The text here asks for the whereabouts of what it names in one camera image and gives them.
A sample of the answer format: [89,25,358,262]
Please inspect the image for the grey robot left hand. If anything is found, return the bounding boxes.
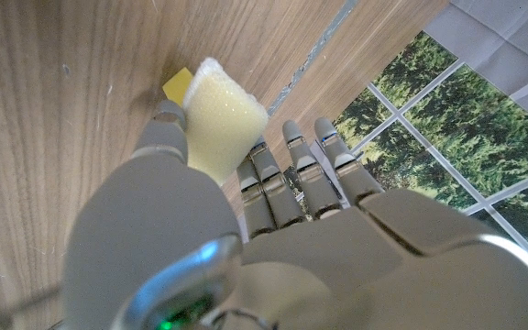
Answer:
[61,99,528,330]

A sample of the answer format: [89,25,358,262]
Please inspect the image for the pale yellow sponge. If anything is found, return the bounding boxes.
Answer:
[181,56,270,187]

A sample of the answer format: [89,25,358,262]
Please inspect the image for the small yellow block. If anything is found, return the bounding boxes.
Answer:
[161,66,195,108]

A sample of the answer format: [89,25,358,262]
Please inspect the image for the printed window forest backdrop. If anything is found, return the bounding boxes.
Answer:
[285,0,528,272]

